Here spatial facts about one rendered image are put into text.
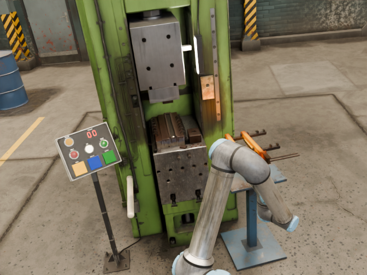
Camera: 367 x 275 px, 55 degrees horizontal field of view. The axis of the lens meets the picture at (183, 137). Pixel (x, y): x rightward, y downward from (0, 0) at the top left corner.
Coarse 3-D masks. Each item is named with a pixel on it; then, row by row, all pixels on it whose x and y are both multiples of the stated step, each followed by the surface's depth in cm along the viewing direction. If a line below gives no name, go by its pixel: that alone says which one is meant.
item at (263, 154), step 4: (244, 132) 247; (244, 136) 244; (248, 136) 241; (248, 140) 237; (252, 140) 236; (252, 144) 232; (256, 144) 231; (256, 148) 227; (260, 148) 226; (260, 152) 221; (264, 152) 220; (264, 156) 217; (268, 156) 215; (268, 160) 214
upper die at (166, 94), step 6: (174, 84) 235; (150, 90) 230; (156, 90) 231; (162, 90) 231; (168, 90) 232; (174, 90) 233; (150, 96) 232; (156, 96) 233; (162, 96) 233; (168, 96) 234; (174, 96) 235; (150, 102) 234; (156, 102) 235
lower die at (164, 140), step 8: (168, 112) 284; (160, 120) 276; (160, 128) 263; (168, 128) 260; (176, 128) 260; (160, 136) 254; (168, 136) 251; (176, 136) 249; (160, 144) 250; (168, 144) 251; (176, 144) 252; (184, 144) 252
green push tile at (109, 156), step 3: (111, 150) 231; (105, 153) 229; (108, 153) 230; (111, 153) 231; (105, 156) 229; (108, 156) 230; (111, 156) 231; (114, 156) 231; (105, 159) 229; (108, 159) 230; (111, 159) 230; (114, 159) 231; (105, 162) 229; (108, 162) 229; (111, 162) 230
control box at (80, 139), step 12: (84, 132) 226; (96, 132) 229; (108, 132) 233; (60, 144) 219; (72, 144) 222; (84, 144) 225; (96, 144) 228; (108, 144) 232; (60, 156) 225; (84, 156) 224; (72, 168) 220; (72, 180) 219
